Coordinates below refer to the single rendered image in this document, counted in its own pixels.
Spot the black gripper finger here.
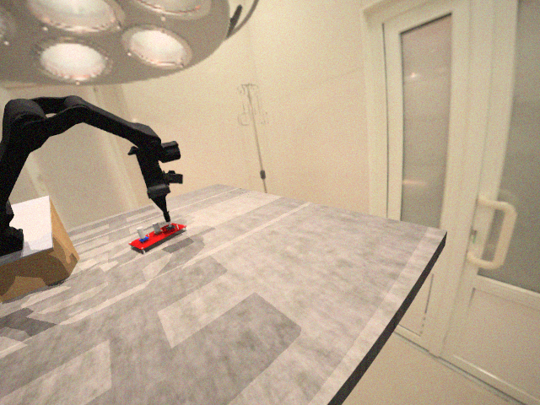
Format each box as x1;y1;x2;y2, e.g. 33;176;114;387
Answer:
151;193;168;213

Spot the red circuit board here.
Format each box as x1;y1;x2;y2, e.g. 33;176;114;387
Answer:
129;211;186;254

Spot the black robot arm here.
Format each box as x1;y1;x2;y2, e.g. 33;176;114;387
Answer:
0;95;181;257

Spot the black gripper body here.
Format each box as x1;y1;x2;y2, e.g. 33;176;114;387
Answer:
140;165;170;199

